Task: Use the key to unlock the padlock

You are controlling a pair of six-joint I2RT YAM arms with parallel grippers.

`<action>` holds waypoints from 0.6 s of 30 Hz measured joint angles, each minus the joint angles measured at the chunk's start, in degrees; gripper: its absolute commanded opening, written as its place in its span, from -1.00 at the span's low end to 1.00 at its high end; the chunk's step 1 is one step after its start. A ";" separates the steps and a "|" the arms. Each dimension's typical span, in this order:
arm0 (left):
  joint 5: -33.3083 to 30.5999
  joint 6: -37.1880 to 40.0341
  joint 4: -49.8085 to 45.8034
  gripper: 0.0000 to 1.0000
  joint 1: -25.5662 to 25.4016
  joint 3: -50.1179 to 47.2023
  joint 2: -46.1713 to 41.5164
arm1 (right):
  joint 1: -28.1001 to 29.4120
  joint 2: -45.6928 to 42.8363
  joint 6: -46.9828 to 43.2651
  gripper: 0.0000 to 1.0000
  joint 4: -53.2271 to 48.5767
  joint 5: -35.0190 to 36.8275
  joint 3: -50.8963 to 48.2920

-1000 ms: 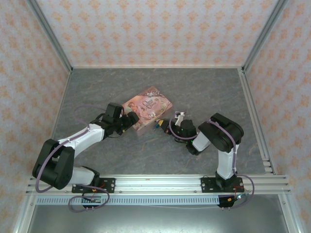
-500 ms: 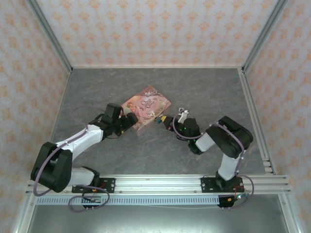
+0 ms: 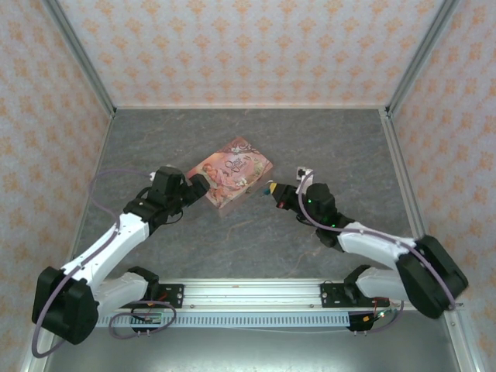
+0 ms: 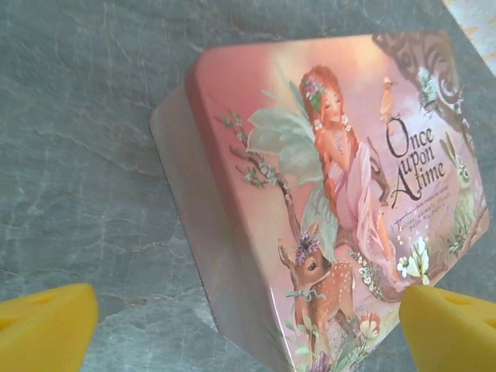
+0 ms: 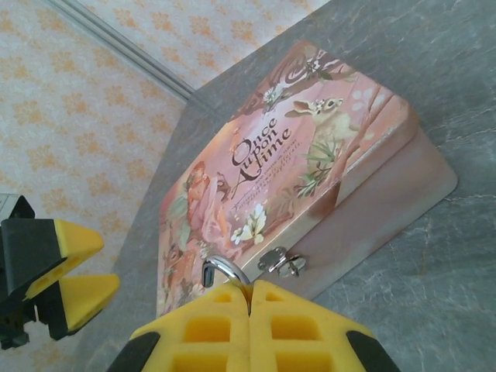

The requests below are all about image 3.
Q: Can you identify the white slotted cable duct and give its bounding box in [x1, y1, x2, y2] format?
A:
[95, 312, 352, 329]

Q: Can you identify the pink illustrated storage box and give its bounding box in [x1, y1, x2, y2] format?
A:
[184, 136, 274, 219]

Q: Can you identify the grey metal shelf sheet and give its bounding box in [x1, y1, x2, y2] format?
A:
[42, 325, 464, 372]

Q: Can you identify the aluminium side rail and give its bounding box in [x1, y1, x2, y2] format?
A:
[378, 108, 427, 239]
[69, 111, 116, 264]

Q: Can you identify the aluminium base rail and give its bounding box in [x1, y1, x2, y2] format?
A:
[92, 277, 465, 312]

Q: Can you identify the aluminium lower frame post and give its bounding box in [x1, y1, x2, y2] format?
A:
[441, 309, 490, 372]
[21, 332, 59, 372]

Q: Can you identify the aluminium frame post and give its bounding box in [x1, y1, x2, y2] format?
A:
[21, 332, 59, 372]
[386, 0, 462, 119]
[441, 309, 490, 372]
[41, 0, 117, 119]

